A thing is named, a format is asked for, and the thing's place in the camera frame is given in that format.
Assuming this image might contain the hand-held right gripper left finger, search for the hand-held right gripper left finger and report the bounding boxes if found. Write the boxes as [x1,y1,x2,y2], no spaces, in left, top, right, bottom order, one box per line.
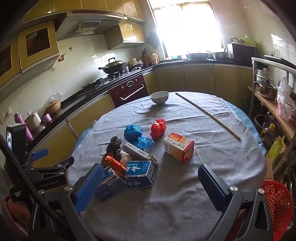
[30,163,104,241]

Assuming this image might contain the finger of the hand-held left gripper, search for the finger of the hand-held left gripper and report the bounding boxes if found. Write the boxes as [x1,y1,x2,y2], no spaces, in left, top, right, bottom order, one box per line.
[35,156,75,179]
[21,148,49,166]

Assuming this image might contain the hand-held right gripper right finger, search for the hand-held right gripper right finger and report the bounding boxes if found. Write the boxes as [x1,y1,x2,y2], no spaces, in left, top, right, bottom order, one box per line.
[198,164,274,241]

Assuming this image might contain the blue carton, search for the blue carton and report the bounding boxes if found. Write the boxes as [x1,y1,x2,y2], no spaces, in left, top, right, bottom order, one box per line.
[95,166,127,203]
[124,160,155,188]

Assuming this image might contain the orange wrapper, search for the orange wrapper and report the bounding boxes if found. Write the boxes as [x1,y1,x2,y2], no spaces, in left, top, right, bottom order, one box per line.
[103,155,127,178]

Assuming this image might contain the white tissue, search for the white tissue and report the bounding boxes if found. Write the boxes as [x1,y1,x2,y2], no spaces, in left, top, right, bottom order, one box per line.
[120,149,133,166]

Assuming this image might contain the orange and white carton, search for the orange and white carton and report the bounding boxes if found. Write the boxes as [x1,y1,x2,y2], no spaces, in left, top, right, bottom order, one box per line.
[163,133,195,163]

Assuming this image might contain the white barcode carton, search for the white barcode carton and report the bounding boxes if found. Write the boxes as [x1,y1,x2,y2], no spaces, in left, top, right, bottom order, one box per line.
[124,142,160,164]

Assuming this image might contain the red plastic basket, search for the red plastic basket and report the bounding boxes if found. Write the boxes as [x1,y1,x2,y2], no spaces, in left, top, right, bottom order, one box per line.
[261,181,294,241]

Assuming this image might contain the blue plastic bag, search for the blue plastic bag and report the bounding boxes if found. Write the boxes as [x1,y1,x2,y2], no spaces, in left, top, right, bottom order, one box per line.
[124,124,155,150]

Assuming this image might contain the red plastic bag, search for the red plastic bag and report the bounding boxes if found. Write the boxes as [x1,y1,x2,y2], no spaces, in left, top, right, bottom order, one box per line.
[150,118,167,140]

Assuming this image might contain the person's left hand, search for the person's left hand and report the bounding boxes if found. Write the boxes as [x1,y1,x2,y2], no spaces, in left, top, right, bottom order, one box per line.
[2,200,31,219]

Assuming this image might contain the pink thermos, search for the pink thermos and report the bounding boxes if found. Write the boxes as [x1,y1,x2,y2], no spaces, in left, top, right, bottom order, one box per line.
[14,112,34,142]

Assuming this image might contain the white ceramic jar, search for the white ceramic jar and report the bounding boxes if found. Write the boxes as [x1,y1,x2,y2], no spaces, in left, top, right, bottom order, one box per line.
[25,111,42,130]

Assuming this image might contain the brown clay pot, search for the brown clay pot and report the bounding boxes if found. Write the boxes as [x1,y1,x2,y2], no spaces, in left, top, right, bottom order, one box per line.
[44,93,63,115]

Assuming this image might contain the black kitchen countertop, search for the black kitchen countertop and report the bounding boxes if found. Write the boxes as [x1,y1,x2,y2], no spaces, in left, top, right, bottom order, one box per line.
[28,59,253,149]

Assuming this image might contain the blue under cloth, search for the blue under cloth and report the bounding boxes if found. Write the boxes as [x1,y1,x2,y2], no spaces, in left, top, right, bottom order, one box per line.
[76,98,263,149]

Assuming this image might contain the long wooden stick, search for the long wooden stick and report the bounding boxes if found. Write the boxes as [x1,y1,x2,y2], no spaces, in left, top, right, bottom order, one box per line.
[175,92,241,140]

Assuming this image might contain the yellow bag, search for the yellow bag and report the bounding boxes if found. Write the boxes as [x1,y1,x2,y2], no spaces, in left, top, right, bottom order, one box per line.
[267,137,286,163]

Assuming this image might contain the cooking oil bottle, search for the cooking oil bottle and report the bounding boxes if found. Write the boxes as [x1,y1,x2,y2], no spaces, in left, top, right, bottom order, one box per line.
[261,123,278,149]

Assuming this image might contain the black gas stove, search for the black gas stove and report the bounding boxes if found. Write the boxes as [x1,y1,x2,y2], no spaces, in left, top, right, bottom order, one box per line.
[82,73,126,90]

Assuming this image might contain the white ceramic bowl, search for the white ceramic bowl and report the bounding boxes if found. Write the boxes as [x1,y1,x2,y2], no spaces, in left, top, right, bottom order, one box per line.
[150,91,169,105]

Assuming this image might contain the maroon oven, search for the maroon oven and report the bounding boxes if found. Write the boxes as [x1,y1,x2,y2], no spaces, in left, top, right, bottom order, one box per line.
[108,75,148,108]

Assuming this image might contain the yellow base cabinets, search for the yellow base cabinets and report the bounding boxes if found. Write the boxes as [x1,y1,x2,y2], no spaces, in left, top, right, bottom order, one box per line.
[32,65,253,167]

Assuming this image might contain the steel pot with lid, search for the steel pot with lid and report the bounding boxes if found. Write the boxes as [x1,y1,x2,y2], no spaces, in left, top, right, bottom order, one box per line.
[253,79,278,100]

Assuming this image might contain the white and pink plastic bag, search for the white and pink plastic bag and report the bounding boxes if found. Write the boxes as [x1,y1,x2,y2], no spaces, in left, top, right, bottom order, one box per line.
[276,77,296,121]

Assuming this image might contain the black wok with lid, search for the black wok with lid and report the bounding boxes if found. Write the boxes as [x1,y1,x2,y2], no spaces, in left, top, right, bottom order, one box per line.
[98,57,126,74]

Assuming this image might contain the stacked steel pots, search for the stacked steel pots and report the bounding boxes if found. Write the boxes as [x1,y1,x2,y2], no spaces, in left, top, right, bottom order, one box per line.
[256,68,274,81]

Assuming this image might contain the metal storage rack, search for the metal storage rack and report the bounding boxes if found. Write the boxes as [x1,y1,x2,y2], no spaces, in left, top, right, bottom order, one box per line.
[248,57,296,186]

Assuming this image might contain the beige bowl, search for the beige bowl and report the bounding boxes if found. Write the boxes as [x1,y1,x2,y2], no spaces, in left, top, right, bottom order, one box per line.
[128,58,144,70]

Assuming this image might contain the metal basin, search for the metal basin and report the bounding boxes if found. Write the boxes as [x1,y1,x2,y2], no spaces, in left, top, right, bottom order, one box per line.
[186,53,210,60]

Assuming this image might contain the grey range hood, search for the grey range hood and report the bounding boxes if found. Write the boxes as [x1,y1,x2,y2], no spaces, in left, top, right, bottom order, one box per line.
[55,13,127,41]

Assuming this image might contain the microwave oven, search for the microwave oven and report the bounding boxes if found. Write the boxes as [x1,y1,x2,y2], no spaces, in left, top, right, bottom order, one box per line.
[227,43,259,61]

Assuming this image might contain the black induction cooker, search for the black induction cooker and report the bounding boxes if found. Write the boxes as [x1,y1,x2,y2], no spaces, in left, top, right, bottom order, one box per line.
[265,54,296,68]

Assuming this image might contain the green lid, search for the green lid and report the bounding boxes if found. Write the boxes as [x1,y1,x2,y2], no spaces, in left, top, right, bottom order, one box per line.
[239,35,258,45]

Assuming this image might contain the dark hanging utensil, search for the dark hanging utensil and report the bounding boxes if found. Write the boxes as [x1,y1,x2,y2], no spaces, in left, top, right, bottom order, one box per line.
[147,32,160,49]

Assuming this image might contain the yellow upper cabinet row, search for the yellow upper cabinet row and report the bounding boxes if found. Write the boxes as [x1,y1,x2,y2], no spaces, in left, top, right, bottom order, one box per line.
[23,0,147,24]

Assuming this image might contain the bright window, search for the bright window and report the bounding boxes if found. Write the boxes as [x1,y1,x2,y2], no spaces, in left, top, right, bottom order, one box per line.
[148,0,223,58]

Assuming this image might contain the wall socket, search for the wall socket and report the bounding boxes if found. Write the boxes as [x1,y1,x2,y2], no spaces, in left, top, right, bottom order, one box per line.
[0,107,13,125]

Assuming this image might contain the black cable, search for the black cable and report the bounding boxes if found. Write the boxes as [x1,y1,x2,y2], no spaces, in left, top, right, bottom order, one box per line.
[0,137,74,241]

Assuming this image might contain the yellow glass-door wall cabinet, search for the yellow glass-door wall cabinet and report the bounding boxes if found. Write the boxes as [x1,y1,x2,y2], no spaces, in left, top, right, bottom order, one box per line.
[18,21,59,70]
[0,44,22,80]

